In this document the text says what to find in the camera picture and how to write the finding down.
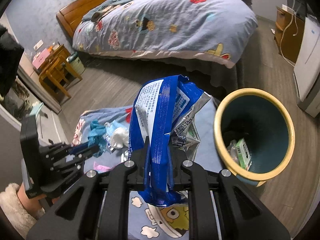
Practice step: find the wooden headboard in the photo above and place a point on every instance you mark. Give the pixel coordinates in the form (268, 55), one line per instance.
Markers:
(70, 16)

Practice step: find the white green canister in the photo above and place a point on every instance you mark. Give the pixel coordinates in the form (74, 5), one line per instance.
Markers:
(76, 63)

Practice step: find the white air purifier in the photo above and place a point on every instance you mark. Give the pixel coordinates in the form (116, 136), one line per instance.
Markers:
(306, 70)

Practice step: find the wooden stool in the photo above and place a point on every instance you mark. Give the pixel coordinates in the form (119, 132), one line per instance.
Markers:
(56, 72)

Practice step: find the bed with blue duvet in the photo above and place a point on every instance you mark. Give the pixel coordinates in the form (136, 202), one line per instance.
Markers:
(208, 30)

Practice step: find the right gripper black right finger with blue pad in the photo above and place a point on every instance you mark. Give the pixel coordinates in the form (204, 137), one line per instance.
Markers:
(220, 205)

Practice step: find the green box in bin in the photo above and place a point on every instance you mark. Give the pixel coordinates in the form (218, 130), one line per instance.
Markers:
(243, 153)

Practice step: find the white crumpled tissue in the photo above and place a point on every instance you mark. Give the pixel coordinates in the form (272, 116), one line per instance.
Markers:
(116, 136)

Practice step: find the blue face mask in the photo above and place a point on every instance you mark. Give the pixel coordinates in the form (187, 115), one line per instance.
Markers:
(97, 136)

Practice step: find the teal bin yellow rim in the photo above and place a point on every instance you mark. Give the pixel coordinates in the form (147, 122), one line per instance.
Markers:
(261, 120)

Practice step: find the trash pile in bin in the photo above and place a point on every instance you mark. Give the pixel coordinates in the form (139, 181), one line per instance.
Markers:
(233, 152)

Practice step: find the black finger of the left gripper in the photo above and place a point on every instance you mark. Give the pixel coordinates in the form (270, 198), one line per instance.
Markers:
(67, 157)

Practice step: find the pink box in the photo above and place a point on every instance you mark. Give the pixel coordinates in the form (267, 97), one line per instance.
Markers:
(40, 57)

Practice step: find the blue silver snack bag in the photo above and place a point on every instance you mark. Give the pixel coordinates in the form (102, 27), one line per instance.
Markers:
(163, 117)

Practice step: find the purple wrapper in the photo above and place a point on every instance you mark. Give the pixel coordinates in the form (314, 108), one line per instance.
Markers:
(101, 168)

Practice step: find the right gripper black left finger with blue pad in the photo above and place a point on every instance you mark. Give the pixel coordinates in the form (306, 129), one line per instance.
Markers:
(96, 206)

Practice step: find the wooden nightstand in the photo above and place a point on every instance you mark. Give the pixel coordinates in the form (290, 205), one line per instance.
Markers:
(288, 34)

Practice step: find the blue cartoon blanket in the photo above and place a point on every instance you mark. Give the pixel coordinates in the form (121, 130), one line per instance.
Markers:
(147, 221)

